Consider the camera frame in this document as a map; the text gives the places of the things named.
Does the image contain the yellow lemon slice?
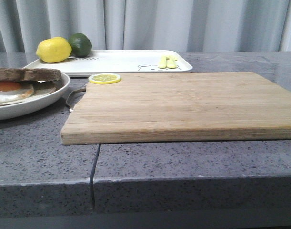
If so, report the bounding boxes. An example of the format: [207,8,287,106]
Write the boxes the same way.
[88,73,121,84]

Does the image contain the metal cutting board handle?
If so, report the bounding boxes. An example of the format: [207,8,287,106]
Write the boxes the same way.
[65,84,87,113]

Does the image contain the white bear tray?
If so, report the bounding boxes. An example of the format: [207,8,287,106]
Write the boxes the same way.
[25,50,192,78]

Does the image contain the green lime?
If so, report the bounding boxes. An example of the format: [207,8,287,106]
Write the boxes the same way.
[68,33,92,58]

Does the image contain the white bread slice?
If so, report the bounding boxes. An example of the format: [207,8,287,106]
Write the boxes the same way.
[0,68,61,82]

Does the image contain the light green plastic knife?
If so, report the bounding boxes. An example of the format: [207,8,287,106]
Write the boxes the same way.
[167,55,177,69]

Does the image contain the grey curtain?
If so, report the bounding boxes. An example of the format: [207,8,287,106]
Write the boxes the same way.
[0,0,291,53]

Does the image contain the wooden cutting board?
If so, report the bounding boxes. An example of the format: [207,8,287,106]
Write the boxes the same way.
[60,72,291,145]

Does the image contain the white round plate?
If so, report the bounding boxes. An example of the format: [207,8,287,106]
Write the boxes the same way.
[0,73,70,121]

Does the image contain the light green plastic fork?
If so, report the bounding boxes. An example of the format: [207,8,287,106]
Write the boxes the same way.
[158,55,169,69]

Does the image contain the fried egg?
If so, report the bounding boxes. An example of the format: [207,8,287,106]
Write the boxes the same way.
[0,81,34,104]

